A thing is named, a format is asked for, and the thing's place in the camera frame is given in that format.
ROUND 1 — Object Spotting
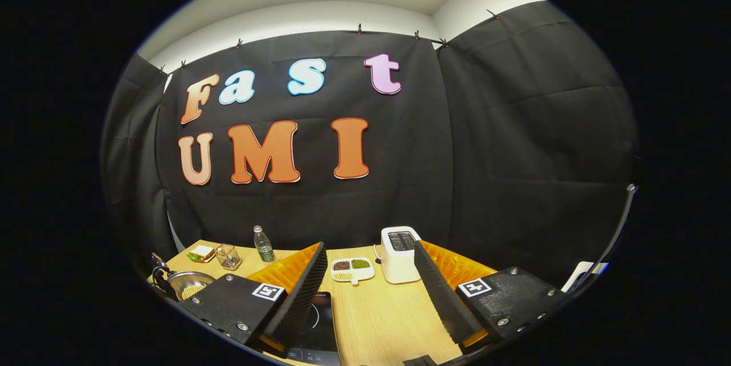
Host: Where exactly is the sandwich in small dish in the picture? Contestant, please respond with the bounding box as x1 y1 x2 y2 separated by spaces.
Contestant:
187 244 216 264

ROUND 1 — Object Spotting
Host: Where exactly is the black backdrop cloth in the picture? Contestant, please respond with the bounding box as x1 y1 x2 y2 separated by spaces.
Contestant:
102 1 639 287

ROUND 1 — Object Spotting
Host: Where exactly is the white toaster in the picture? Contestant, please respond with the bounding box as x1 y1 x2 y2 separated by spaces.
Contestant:
380 226 422 284

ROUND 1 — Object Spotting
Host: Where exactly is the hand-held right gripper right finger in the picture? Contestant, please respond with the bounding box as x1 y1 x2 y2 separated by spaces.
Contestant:
413 240 573 355

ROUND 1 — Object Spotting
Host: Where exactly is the clear plastic water bottle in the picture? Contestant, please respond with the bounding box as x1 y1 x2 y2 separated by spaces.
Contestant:
254 225 276 263

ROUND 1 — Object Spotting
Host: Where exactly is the stainless steel pot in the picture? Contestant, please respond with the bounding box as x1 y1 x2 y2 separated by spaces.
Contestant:
151 252 218 303

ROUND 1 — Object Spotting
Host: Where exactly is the white divided plate of beans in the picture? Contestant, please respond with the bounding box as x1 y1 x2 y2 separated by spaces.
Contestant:
331 257 376 285

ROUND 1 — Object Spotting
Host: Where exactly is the row of black cloth clips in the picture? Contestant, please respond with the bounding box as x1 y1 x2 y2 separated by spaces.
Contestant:
159 9 500 74

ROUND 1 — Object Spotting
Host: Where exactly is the small wire basket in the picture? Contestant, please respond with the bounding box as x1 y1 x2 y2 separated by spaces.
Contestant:
216 244 242 271

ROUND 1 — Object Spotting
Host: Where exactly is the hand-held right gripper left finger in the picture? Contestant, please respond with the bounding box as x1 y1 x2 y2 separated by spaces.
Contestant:
174 242 329 358

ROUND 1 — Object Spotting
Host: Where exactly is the black induction cooktop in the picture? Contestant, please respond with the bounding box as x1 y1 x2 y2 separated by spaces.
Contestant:
286 292 342 366

